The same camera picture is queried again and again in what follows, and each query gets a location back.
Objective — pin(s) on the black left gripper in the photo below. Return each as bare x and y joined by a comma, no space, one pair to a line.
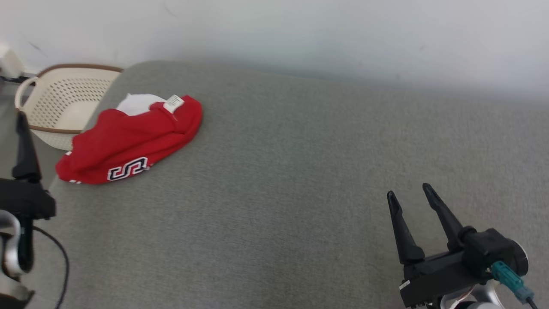
25,199

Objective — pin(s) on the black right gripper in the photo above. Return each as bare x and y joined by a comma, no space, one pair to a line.
441,272

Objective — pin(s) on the red jersey white sleeves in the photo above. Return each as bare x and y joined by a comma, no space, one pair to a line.
128,137

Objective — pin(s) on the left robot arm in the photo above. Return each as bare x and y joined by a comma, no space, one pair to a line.
8,253

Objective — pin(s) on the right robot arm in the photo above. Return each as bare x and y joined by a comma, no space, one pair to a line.
489,297

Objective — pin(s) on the cream perforated laundry basket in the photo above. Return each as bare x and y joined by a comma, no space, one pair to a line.
64,98

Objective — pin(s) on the white box device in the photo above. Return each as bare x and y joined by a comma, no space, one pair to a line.
10,62

